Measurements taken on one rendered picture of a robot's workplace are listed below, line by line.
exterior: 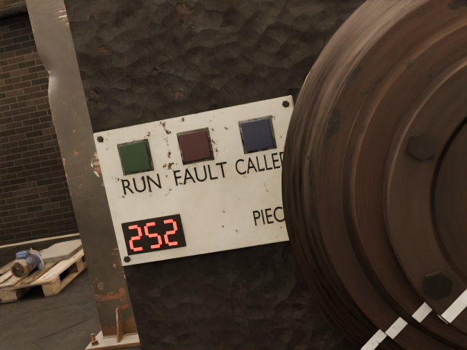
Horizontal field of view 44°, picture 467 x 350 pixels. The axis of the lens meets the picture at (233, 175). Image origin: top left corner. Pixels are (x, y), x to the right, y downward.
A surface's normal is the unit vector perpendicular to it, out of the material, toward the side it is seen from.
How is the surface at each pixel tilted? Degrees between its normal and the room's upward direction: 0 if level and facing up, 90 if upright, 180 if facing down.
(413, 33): 90
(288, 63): 90
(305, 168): 90
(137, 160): 90
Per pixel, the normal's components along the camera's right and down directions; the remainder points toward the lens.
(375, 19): -0.13, 0.15
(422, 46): -0.61, -0.63
